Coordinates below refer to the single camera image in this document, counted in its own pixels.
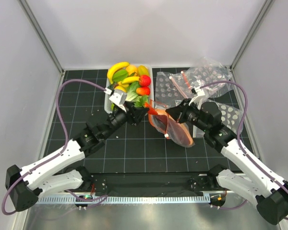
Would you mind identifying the slotted cable duct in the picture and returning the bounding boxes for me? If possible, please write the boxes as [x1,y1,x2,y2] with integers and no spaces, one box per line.
[37,194,210,205]

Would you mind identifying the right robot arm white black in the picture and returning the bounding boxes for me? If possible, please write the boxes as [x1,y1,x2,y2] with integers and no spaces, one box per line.
[166,99,288,225]

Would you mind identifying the left aluminium frame post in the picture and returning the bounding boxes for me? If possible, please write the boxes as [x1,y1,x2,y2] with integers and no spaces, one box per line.
[17,0,64,74]

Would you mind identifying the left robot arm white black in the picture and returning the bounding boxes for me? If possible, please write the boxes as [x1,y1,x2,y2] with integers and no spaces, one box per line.
[1,102,149,215]

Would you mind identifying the orange carrot toy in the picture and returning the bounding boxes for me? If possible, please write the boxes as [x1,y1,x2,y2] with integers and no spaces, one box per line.
[134,95,159,115]

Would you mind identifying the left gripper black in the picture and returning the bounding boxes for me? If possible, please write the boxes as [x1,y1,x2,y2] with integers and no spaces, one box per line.
[102,100,149,139]

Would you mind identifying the white plastic food bin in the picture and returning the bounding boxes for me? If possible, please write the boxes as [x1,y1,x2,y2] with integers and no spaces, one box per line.
[104,64,155,114]

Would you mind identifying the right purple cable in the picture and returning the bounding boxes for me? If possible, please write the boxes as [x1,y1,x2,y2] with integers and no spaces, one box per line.
[192,80,288,220]

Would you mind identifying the polka dot bag back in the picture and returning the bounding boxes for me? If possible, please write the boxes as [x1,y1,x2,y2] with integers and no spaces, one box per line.
[184,57,233,98]

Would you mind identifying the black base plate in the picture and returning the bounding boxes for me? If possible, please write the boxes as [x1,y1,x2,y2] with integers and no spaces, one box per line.
[63,171,236,198]

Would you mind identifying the polka dot bag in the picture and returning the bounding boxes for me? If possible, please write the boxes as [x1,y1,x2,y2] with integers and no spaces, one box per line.
[193,100,243,138]
[184,57,233,98]

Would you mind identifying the small yellow banana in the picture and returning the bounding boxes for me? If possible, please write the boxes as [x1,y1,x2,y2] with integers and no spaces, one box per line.
[121,76,140,84]

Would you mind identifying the polka dot bag right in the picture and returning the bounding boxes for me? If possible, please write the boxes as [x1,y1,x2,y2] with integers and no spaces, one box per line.
[193,100,243,138]

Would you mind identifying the red strawberry upper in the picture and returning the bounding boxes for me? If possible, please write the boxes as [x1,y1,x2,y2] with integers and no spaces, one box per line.
[139,75,151,87]

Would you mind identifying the zip bag red zipper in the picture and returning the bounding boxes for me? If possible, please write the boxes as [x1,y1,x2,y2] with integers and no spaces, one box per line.
[147,100,195,148]

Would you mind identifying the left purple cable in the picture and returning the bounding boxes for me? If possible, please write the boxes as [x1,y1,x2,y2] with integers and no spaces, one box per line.
[2,80,113,214]

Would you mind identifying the red strawberry lower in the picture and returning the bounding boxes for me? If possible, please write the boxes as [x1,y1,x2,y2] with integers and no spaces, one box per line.
[136,86,150,96]

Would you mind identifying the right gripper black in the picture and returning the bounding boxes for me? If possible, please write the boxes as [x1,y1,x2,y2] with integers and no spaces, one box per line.
[166,98,209,132]

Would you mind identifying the black grid mat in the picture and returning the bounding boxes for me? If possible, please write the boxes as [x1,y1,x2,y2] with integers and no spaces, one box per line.
[60,83,238,173]

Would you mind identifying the yellow starfruit toy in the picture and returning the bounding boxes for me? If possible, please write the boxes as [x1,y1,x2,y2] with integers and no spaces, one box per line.
[137,65,150,76]

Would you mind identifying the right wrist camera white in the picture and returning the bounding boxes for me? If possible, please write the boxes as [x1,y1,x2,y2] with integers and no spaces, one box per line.
[189,87,207,108]

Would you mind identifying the red strawberry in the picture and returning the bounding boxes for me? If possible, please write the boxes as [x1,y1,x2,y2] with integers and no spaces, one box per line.
[139,75,151,87]
[136,86,150,96]

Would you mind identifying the bok choy toy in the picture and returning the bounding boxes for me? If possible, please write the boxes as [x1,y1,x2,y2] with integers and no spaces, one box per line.
[126,81,140,102]

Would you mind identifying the hot dog toy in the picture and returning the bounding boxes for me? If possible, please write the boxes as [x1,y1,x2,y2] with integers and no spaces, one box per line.
[153,110,195,147]

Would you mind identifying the orange fruit toy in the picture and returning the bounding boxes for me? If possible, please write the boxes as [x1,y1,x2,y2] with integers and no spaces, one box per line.
[125,65,137,76]

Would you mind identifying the aluminium frame post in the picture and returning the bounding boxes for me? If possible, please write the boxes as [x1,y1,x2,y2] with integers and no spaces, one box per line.
[230,0,275,72]
[17,0,64,74]

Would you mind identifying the purple cable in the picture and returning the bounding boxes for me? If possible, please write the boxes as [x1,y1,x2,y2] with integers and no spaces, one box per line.
[2,80,113,214]
[192,80,288,220]

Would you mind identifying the right aluminium frame post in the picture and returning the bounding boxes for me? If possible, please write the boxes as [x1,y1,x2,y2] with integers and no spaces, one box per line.
[230,0,275,72]

